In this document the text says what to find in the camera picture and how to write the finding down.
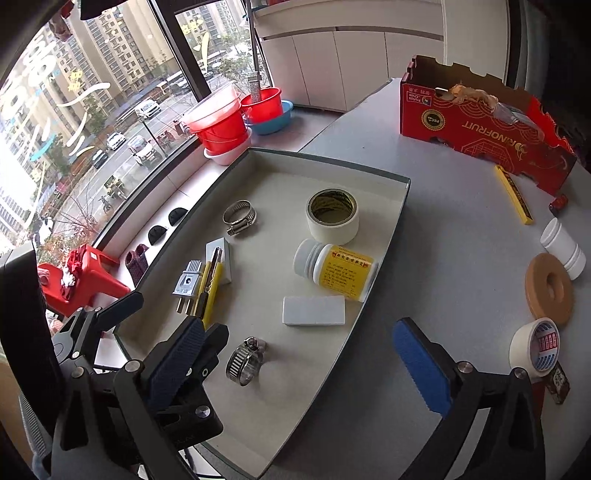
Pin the yellow blade case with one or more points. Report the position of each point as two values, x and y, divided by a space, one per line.
512 194

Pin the blue plastic basin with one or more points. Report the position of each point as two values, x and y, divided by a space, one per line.
277 123

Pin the white rectangular block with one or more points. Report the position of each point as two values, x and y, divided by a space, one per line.
222 258
314 311

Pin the black slipper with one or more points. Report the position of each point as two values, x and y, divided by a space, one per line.
157 233
178 215

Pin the white cabinet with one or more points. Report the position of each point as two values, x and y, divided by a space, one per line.
346 55

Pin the yellow utility knife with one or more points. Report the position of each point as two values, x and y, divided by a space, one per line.
212 288

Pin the red plastic basin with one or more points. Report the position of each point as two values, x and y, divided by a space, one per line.
268 104

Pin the white bottle yellow label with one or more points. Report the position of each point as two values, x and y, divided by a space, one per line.
341 272

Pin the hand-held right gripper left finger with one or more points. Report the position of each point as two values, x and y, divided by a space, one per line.
178 364

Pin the flat red box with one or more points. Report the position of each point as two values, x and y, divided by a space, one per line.
538 394

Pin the maroon knitted slippers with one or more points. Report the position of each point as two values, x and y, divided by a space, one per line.
137 264

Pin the printed dark card box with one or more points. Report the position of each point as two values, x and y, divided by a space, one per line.
558 385

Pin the metal pole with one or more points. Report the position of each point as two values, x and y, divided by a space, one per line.
253 55

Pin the small beige tape roll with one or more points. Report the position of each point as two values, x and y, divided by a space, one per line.
332 226

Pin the grey shallow tray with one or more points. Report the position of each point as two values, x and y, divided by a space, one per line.
277 415

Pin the white cylindrical jar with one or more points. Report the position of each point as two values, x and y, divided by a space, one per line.
563 249

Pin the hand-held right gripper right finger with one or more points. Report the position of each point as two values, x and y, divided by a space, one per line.
422 369

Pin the red lighter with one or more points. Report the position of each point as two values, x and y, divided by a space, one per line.
558 204

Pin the wide beige tape roll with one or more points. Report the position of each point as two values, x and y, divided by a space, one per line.
524 348

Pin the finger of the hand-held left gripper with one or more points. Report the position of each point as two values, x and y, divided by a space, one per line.
120 307
212 344

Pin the white plug adapter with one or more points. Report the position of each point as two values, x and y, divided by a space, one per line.
187 286

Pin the stack of red basins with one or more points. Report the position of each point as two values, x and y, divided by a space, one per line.
219 122

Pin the red plastic stool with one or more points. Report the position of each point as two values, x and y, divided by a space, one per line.
92 281

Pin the red cardboard box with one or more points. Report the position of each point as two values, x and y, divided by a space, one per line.
485 134

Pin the white plastic basin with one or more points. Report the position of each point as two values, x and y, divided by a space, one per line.
231 154

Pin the beige crumpled material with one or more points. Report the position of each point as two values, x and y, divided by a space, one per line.
466 94

